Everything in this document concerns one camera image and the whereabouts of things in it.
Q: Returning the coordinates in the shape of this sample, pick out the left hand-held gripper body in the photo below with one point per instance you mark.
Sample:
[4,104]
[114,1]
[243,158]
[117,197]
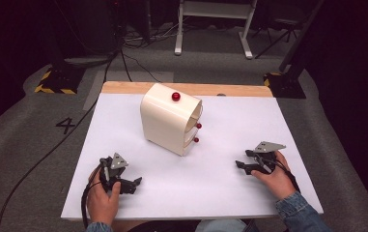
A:
[115,167]

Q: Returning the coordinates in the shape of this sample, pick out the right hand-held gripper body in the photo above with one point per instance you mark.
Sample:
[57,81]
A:
[267,154]

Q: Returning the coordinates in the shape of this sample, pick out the cream drawer with red knob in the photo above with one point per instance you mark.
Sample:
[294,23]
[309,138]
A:
[199,125]
[196,139]

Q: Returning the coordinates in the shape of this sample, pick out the cream mini drawer cabinet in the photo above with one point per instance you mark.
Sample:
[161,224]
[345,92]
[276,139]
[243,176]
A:
[162,122]

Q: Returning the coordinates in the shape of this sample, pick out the person's right hand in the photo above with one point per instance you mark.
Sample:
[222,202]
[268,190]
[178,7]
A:
[276,182]

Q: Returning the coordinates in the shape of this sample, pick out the person's left hand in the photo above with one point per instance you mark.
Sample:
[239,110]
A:
[102,203]

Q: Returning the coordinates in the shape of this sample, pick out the white table sheet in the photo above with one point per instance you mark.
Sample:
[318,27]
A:
[223,180]

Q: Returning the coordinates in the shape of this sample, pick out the wooden table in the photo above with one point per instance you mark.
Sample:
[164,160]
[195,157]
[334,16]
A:
[236,90]

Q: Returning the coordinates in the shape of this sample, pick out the black stand with striped base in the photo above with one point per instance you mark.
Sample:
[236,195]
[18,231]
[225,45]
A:
[59,80]
[288,83]

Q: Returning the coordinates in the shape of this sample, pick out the red ball knob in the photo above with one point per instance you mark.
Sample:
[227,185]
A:
[175,96]

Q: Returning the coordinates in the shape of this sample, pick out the black tripod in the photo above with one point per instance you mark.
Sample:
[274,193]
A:
[278,32]

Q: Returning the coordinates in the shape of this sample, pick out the white metal desk frame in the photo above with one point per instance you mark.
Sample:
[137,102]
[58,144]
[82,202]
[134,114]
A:
[215,9]

